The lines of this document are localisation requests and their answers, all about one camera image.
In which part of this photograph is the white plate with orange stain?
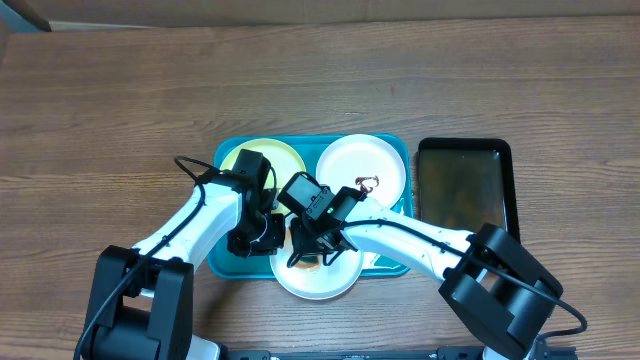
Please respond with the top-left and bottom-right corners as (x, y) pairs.
(270, 240), (364, 300)

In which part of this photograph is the yellow plate with sauce stain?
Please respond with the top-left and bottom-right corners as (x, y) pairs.
(214, 138), (306, 191)

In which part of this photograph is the green and yellow sponge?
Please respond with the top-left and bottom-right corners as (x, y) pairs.
(287, 255), (323, 272)

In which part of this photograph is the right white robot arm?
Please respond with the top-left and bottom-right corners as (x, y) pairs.
(278, 185), (563, 359)

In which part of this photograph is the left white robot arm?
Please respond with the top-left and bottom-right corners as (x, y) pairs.
(74, 150), (285, 359)

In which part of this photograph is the teal plastic tray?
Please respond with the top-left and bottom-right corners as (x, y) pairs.
(207, 134), (414, 280)

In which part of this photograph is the black water tray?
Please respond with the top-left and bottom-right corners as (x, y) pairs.
(416, 137), (520, 239)

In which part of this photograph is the white plate with dark stain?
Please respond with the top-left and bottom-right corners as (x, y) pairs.
(315, 134), (407, 208)

